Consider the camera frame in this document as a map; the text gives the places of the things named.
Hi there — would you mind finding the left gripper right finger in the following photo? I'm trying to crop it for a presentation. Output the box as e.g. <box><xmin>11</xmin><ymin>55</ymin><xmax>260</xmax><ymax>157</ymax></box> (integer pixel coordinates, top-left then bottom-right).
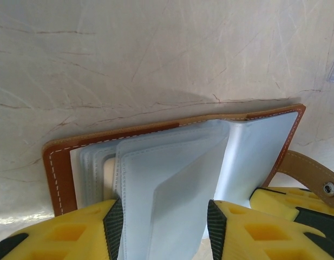
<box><xmin>207</xmin><ymin>199</ymin><xmax>334</xmax><ymax>260</ymax></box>

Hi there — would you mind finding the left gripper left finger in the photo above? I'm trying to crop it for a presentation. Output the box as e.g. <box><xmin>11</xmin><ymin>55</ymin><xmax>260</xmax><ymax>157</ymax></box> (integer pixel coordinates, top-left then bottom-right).
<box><xmin>0</xmin><ymin>199</ymin><xmax>124</xmax><ymax>260</ymax></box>

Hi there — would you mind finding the brown leather card holder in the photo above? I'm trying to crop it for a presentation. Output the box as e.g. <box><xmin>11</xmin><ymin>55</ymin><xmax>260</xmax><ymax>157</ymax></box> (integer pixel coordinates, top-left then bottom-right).
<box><xmin>42</xmin><ymin>103</ymin><xmax>334</xmax><ymax>260</ymax></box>

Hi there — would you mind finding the gold credit card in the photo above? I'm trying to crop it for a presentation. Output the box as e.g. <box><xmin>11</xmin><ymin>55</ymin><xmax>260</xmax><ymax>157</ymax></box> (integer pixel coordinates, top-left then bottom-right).
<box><xmin>103</xmin><ymin>158</ymin><xmax>116</xmax><ymax>197</ymax></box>

